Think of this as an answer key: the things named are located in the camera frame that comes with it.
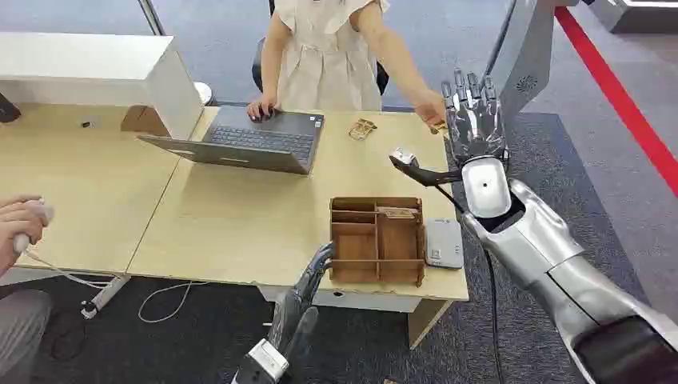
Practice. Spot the white desk partition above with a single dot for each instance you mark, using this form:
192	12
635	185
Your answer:
95	69

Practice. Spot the loose brown cards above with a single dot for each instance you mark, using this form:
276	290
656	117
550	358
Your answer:
362	129

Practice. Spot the card with brown print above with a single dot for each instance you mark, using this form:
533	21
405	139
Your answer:
396	213

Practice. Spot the person's hand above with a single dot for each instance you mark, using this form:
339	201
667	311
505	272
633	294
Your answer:
18	222

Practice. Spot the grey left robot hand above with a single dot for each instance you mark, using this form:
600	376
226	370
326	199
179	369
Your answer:
294	312

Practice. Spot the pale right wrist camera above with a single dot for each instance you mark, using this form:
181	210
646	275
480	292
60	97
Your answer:
485	186

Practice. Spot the person in pale clothing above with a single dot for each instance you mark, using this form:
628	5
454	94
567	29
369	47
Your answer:
328	58

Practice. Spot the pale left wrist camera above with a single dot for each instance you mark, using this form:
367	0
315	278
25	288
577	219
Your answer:
263	363

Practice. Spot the grey laptop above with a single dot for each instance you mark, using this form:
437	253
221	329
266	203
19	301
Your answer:
265	140

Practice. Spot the flat grey card reader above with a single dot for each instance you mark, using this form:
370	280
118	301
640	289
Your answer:
444	244

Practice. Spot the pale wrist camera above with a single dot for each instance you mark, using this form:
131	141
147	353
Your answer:
263	363
485	186

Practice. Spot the wooden desk leg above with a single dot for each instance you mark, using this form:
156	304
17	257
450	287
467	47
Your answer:
426	320

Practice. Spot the wooden card box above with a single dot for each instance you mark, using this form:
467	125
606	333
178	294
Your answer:
397	244

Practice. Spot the white desk foot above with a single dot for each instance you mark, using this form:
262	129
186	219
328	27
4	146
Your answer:
103	297

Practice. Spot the white handheld controller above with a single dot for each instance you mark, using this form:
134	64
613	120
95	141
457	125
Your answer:
39	211

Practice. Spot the white desk drawer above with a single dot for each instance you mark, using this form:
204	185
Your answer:
371	302

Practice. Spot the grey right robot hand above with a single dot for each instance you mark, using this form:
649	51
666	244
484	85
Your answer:
474	127

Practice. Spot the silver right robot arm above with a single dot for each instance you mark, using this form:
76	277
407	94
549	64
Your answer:
561	275

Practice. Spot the person's leg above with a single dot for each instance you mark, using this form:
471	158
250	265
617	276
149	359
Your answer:
21	334

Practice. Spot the white kiosk stand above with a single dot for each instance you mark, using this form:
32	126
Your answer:
524	58

